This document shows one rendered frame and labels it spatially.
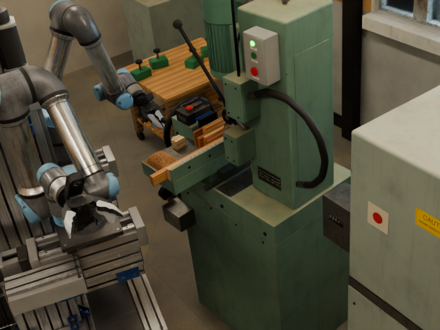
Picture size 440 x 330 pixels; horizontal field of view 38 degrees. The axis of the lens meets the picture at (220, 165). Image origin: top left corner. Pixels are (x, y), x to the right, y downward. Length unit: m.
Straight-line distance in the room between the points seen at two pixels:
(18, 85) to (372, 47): 2.35
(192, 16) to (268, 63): 2.84
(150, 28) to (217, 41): 2.39
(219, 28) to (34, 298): 1.13
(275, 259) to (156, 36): 2.65
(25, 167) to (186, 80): 1.91
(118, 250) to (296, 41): 1.02
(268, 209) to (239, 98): 0.45
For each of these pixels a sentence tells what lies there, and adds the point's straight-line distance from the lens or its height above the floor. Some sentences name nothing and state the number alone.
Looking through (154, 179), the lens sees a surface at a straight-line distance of 2.37.
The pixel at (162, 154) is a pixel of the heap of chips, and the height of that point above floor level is 0.94.
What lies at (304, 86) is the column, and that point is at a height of 1.28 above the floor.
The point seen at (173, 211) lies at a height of 0.62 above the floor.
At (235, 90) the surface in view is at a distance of 2.15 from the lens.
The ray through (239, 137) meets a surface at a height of 1.08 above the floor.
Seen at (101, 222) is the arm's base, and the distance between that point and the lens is 2.37.
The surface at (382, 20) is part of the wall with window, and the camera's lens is 3.71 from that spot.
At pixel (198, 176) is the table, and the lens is 2.46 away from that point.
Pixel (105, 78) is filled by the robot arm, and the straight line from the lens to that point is 2.77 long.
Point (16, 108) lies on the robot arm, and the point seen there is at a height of 1.37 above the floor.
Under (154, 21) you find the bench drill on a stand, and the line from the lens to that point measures 4.67.
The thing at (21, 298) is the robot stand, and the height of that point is 0.73.
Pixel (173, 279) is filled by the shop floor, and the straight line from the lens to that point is 3.31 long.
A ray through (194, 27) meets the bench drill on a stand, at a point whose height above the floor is 0.45.
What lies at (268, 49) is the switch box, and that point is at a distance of 2.00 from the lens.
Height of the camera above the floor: 2.28
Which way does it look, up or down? 34 degrees down
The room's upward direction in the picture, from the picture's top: 7 degrees counter-clockwise
